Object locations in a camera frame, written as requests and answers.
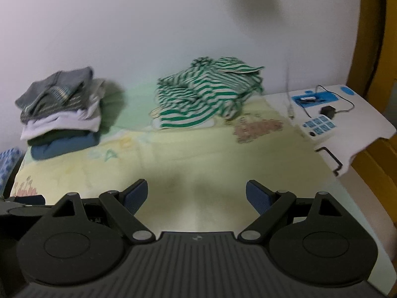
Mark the stack of folded clothes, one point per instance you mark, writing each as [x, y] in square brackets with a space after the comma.
[62, 124]

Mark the white folding table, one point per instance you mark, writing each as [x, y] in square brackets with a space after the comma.
[366, 124]

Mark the grey folded sweater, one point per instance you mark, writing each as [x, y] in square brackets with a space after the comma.
[52, 91]

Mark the yellow wooden furniture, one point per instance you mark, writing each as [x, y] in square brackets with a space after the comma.
[377, 52]

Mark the blue patterned cloth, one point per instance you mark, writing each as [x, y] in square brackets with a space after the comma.
[9, 167]

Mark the white remote with blue buttons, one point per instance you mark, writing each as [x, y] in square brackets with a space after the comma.
[319, 127]

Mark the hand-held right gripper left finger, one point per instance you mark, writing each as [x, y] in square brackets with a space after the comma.
[135, 196]

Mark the green white striped shirt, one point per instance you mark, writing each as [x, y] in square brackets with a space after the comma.
[198, 99]

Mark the blue round sticker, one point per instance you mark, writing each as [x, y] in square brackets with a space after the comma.
[347, 89]

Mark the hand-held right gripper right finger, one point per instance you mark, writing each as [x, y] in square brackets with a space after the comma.
[259, 199]

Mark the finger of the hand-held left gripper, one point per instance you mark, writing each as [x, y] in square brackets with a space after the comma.
[29, 200]

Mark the dark green folded garment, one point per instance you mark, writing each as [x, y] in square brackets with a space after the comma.
[63, 136]

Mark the blue folded garment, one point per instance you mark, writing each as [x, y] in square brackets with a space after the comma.
[62, 149]

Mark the blue tray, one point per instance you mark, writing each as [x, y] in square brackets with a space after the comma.
[322, 97]

